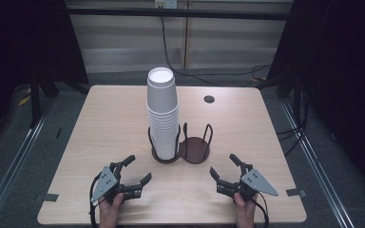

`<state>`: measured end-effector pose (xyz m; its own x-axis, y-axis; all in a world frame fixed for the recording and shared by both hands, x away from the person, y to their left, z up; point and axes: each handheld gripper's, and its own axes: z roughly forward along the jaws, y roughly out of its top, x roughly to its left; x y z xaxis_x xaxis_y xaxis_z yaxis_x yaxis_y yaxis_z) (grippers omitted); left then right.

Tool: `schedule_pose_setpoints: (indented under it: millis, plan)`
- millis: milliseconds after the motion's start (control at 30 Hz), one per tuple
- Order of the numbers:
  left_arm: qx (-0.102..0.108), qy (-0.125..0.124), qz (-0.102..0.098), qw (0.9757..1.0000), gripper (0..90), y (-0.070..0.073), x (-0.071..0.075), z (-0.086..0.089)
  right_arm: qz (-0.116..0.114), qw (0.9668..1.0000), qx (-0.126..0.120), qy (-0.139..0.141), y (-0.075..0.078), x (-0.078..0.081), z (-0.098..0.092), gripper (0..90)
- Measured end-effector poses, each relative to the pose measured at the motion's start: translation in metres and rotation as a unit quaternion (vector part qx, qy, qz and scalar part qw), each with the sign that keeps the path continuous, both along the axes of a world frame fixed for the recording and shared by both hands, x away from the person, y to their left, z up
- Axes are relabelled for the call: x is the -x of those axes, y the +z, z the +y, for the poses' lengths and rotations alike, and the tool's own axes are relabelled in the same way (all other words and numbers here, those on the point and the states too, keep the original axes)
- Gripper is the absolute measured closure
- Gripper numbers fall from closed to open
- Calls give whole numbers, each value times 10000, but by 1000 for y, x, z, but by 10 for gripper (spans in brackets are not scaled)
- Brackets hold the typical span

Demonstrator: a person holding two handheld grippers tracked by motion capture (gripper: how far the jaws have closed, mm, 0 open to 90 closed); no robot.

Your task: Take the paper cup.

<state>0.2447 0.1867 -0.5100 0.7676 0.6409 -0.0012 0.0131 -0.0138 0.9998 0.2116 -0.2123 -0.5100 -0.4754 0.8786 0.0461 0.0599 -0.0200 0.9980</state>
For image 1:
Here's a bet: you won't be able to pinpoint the grey tape strip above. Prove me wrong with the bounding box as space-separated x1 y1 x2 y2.
285 187 308 198
34 193 60 203

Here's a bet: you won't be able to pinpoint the dark curtain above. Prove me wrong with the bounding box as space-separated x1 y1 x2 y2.
266 0 365 201
0 0 90 151

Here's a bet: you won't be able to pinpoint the metal floor rail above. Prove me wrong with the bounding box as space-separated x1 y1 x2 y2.
0 94 59 228
279 99 359 228

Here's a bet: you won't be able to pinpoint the black floor cables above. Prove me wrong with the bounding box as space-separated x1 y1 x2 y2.
276 85 312 157

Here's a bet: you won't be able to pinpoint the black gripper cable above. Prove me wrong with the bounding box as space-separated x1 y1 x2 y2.
88 172 105 228
253 193 271 228

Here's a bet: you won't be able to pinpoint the black horizontal metal bar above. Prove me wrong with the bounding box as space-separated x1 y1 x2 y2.
66 7 295 22

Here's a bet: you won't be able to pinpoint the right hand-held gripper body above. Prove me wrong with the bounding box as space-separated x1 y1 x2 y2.
216 163 279 202

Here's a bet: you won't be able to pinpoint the person's left hand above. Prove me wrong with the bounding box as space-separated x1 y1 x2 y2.
98 193 125 228

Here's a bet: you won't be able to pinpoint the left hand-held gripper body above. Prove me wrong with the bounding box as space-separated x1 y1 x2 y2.
89 161 144 204

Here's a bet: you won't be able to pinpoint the stack of white cups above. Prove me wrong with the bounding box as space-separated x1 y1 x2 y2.
145 100 181 162

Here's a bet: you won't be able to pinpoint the yellow floor tape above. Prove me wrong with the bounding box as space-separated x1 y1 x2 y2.
17 94 32 107

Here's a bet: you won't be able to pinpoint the black metal stand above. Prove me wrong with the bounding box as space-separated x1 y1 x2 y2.
28 71 60 129

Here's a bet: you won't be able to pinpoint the white wall outlet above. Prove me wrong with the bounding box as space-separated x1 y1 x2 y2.
154 0 179 10

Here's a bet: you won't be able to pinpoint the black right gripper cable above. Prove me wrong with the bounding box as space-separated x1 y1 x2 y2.
253 193 271 228

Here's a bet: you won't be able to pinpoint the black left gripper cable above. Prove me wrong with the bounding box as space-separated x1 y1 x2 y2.
88 172 105 228

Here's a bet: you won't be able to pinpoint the black wall cable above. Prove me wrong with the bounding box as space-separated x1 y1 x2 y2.
159 6 272 88

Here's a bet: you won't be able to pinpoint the white paper drinking cup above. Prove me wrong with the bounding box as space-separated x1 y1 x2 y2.
146 66 180 116

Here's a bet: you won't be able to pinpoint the black wire cup holder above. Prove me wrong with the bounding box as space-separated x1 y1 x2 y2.
147 122 215 165

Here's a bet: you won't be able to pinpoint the person's right hand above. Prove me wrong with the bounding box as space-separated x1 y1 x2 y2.
233 193 259 228

